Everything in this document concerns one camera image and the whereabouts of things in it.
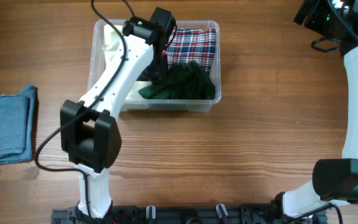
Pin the cream white cloth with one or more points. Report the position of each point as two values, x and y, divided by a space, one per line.
111 42

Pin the green cloth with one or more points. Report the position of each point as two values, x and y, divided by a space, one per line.
186 81

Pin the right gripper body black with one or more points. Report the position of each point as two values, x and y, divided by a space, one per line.
324 19

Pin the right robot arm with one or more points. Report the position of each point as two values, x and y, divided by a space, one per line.
334 182

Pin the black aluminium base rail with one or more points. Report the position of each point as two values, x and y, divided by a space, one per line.
244 214

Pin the blue denim jeans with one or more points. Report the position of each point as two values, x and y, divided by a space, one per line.
16 121

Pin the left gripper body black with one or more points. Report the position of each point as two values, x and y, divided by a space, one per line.
159 66

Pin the red plaid cloth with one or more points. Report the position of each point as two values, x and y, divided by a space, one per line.
187 45

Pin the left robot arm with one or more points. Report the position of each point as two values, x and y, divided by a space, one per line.
90 134

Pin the clear plastic storage container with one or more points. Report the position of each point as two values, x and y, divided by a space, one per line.
98 65

